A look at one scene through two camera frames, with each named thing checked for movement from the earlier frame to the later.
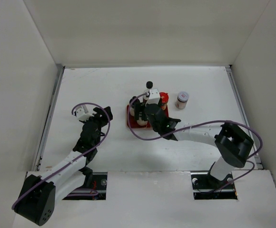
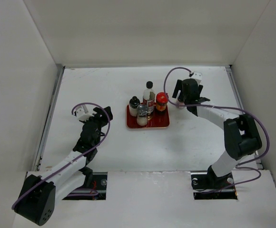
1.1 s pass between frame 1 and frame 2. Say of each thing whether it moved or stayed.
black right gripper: moved
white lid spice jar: stayed
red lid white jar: stayed
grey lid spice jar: stayed
